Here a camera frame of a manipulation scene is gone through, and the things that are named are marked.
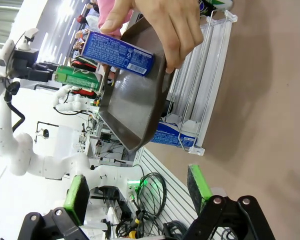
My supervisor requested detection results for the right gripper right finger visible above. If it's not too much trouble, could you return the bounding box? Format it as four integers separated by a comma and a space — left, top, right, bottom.
182, 163, 276, 240

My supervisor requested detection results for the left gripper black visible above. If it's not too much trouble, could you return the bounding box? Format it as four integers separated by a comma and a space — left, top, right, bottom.
11, 48, 60, 83

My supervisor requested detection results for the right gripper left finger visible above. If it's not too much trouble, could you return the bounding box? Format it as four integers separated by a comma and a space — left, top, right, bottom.
17, 174, 91, 240

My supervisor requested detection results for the green Chilsung cider can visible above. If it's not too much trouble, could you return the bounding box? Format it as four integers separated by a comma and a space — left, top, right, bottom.
209, 0, 235, 11
52, 64, 102, 93

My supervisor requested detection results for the blue Pocari Sweat can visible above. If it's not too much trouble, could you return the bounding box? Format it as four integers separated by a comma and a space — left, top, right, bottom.
149, 121, 198, 148
80, 29, 156, 78

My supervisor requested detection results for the dark brown serving tray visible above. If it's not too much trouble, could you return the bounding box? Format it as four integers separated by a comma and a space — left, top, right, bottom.
98, 17, 176, 153

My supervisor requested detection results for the person's left hand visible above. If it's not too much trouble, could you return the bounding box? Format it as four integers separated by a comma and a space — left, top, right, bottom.
99, 0, 205, 75

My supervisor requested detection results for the black Pepsi can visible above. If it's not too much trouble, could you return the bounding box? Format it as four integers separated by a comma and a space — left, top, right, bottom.
198, 0, 212, 13

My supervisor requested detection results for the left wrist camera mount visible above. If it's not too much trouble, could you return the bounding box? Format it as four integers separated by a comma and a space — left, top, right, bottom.
16, 27, 40, 52

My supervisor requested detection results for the black coiled cable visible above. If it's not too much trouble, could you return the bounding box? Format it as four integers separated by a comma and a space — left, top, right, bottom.
162, 219, 191, 240
114, 163, 168, 238

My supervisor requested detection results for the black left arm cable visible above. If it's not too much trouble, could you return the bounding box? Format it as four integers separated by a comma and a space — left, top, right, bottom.
3, 81, 26, 135

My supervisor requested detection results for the white wire can rack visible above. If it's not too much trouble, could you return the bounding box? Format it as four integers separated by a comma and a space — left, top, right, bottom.
158, 9, 238, 157

